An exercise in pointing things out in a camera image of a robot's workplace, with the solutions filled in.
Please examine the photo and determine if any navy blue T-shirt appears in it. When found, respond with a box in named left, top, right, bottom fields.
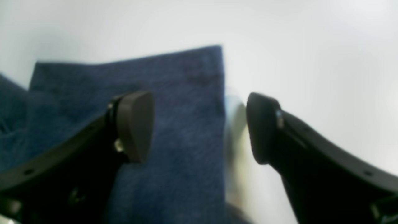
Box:
left=1, top=46, right=248, bottom=224

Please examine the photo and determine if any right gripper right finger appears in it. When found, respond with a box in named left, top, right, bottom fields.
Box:
left=246, top=92, right=398, bottom=224

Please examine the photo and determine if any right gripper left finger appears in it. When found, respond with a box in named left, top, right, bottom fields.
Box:
left=1, top=91, right=155, bottom=224

